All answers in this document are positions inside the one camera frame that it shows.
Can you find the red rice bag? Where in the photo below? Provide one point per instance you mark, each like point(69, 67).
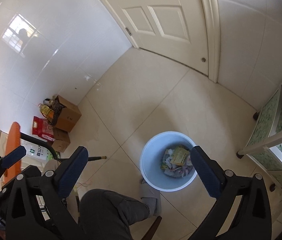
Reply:
point(42, 128)

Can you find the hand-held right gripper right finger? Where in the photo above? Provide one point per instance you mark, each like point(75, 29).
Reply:
point(206, 172)

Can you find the white panel door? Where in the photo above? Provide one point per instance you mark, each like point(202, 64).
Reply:
point(168, 17)

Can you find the pale blue plastic bin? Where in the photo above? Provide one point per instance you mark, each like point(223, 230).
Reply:
point(151, 175)

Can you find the grey slipper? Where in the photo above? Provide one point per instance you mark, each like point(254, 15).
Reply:
point(151, 197)

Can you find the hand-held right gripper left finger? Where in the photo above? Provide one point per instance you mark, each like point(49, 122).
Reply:
point(71, 172)

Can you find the crushed green white carton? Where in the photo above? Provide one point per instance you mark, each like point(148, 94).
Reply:
point(167, 158)

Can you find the orange round table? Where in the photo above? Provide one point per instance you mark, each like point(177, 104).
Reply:
point(14, 140)

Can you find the white rice bag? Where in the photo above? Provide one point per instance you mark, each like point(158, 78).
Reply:
point(37, 152)

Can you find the black stick wooden tip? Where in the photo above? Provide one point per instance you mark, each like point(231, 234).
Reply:
point(96, 158)

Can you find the white shelf green panels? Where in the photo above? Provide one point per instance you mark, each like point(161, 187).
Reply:
point(266, 130)

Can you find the yellow snack wrapper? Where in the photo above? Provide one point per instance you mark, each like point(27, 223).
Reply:
point(179, 155)

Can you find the dark patterned bag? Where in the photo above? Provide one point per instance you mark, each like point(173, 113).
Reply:
point(57, 108)

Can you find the cream base cabinet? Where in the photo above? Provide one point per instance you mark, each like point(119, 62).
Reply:
point(1, 142)

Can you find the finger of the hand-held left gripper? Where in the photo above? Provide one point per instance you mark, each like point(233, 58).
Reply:
point(14, 156)
point(33, 171)

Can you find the large cardboard box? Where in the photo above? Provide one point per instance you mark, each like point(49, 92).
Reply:
point(68, 117)

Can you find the yellow cooking oil bottle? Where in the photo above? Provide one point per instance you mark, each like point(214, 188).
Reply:
point(45, 112)

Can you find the small cardboard box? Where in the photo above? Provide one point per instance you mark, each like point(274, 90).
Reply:
point(62, 142)

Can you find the person's grey trouser leg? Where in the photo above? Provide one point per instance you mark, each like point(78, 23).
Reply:
point(106, 212)

